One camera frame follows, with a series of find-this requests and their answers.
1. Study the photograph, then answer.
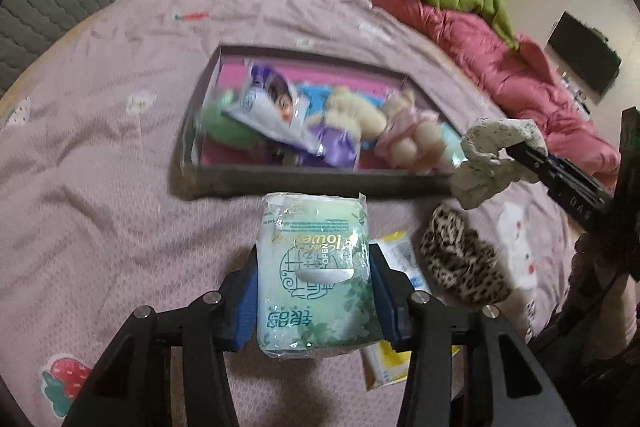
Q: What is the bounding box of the shallow brown cardboard box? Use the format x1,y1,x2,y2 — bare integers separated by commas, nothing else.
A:
170,43,455,201

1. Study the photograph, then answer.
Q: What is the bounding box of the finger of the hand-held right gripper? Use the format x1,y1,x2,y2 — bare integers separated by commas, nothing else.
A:
505,141,557,168
514,158,552,194

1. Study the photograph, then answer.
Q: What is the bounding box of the pink quilt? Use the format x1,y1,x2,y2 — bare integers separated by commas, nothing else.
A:
371,0,624,194

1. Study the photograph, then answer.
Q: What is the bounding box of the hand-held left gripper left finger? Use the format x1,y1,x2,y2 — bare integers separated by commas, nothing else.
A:
65,247,261,427

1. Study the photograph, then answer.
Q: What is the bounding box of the blue doll face packet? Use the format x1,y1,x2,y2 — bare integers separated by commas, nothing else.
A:
222,63,323,156

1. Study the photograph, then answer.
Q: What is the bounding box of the white and yellow packet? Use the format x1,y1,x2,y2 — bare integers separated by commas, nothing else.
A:
362,230,465,391

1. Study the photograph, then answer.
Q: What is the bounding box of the green tissue pack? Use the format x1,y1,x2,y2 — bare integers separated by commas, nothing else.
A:
255,192,387,361

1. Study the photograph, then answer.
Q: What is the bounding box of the purple printed bed sheet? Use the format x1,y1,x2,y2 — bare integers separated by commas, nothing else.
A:
0,0,591,427

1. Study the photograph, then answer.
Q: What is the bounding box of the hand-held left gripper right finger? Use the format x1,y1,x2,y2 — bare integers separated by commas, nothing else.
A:
369,243,576,427

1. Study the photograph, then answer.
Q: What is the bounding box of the black television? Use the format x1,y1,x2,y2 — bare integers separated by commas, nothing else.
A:
546,11,623,98

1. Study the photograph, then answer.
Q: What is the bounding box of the plush bear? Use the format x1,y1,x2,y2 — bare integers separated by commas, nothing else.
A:
305,85,389,168
372,90,447,171

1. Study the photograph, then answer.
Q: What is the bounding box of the white floral scrunchie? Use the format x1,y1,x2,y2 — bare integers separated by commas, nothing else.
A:
450,117,547,210

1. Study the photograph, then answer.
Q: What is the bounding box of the leopard print scrunchie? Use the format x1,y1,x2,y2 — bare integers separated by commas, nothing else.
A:
419,202,513,306

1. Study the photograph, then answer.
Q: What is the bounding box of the pink and blue book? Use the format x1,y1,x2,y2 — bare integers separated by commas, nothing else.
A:
200,59,401,168

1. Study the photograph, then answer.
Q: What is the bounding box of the person's right forearm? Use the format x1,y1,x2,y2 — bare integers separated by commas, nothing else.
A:
567,232,640,360

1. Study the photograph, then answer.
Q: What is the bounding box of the green sponge in clear bag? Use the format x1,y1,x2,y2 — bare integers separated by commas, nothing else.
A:
200,89,263,150

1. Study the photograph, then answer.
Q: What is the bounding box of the teal tissue pack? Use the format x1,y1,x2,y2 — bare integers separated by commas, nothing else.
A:
436,124,463,170

